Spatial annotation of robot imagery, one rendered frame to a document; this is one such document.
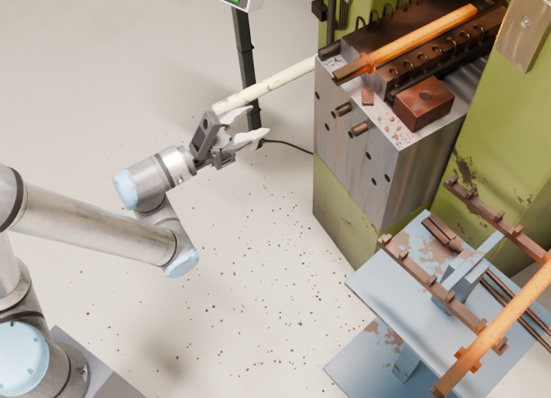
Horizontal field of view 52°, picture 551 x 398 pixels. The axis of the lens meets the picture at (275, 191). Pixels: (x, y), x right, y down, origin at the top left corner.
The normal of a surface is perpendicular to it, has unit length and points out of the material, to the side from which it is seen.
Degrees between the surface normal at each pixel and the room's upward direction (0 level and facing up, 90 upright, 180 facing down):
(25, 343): 5
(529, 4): 90
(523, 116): 90
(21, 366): 5
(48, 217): 75
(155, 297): 0
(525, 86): 90
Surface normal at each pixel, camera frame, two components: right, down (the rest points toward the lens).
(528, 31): -0.85, 0.47
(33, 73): -0.04, -0.51
